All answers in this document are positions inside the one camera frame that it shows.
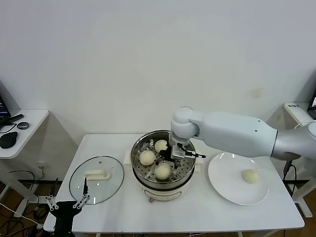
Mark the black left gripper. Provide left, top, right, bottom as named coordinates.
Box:
left=45, top=177, right=90, bottom=234

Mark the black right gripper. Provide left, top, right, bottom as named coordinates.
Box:
left=155, top=149, right=183, bottom=170

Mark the white steamed baozi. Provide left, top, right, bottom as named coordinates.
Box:
left=154, top=139, right=169, bottom=152
left=241, top=169, right=260, bottom=185
left=139, top=150, right=156, bottom=166
left=154, top=162, right=172, bottom=182

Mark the glass lid with white handle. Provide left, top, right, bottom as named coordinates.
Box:
left=69, top=155, right=125, bottom=205

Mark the perforated stainless steel steamer basket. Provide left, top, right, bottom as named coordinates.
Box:
left=130, top=130, right=197, bottom=185

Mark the white electric cooker base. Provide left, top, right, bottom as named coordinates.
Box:
left=122, top=148, right=204, bottom=203

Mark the white round plate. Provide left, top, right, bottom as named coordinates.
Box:
left=207, top=152, right=269, bottom=205

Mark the white side desk with mouse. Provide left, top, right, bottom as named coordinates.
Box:
left=0, top=109, right=50, bottom=205

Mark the black computer mouse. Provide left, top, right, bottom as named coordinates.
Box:
left=0, top=131, right=19, bottom=150

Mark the laptop with purple screen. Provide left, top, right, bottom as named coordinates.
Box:
left=0, top=95, right=11, bottom=123

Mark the white side desk with label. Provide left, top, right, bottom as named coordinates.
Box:
left=283, top=101, right=316, bottom=219

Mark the dark laptop with lit screen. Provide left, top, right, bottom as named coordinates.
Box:
left=307, top=87, right=316, bottom=112

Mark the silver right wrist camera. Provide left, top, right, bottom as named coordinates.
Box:
left=172, top=145, right=186, bottom=158

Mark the black floor cable bundle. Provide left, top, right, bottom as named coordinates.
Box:
left=34, top=206, right=48, bottom=220

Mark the thin black desk cable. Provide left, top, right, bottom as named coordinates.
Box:
left=0, top=122, right=18, bottom=134

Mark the black cable with adapter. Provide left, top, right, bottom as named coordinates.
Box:
left=282, top=158, right=297, bottom=184

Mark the white hanging cable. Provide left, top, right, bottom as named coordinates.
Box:
left=293, top=120, right=316, bottom=129

